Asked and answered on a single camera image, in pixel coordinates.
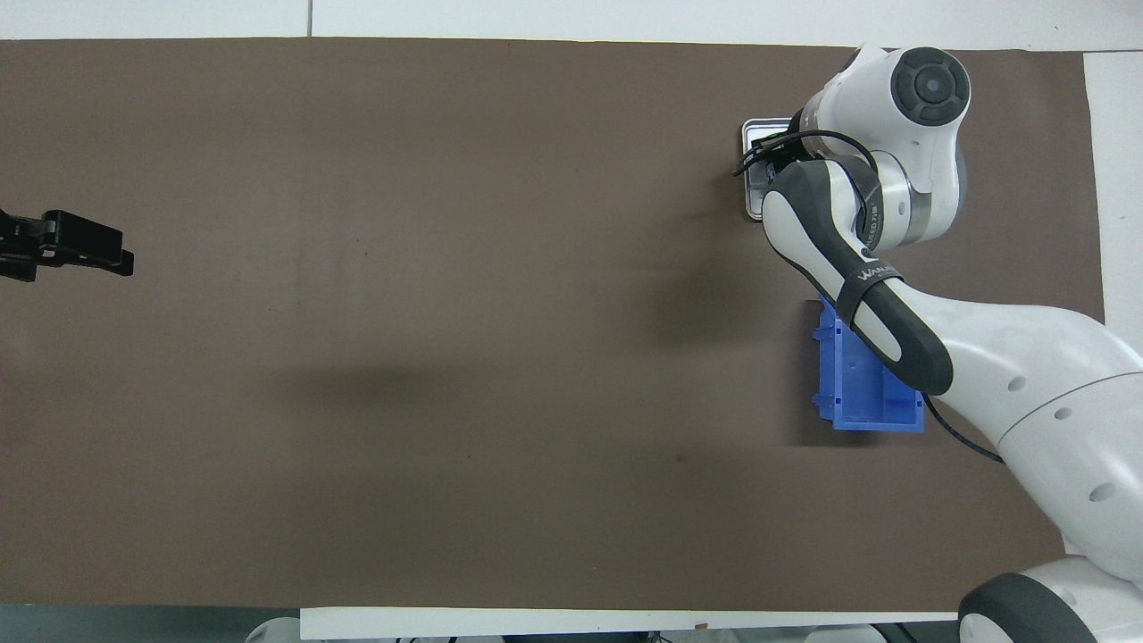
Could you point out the blue plastic storage bin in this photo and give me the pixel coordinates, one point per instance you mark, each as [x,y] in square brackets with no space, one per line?
[848,393]

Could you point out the brown paper table mat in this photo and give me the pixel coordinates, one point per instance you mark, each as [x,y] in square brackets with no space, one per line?
[357,268]

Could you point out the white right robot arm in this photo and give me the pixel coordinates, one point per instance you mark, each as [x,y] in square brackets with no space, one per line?
[1027,357]

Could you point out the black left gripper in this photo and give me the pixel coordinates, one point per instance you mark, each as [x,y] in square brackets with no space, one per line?
[22,239]

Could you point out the silver metal tray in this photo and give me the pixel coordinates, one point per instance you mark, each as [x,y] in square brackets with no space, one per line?
[753,204]

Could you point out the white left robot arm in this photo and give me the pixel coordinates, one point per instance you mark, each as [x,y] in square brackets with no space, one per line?
[272,630]

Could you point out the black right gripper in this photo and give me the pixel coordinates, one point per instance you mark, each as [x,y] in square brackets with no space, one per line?
[772,168]

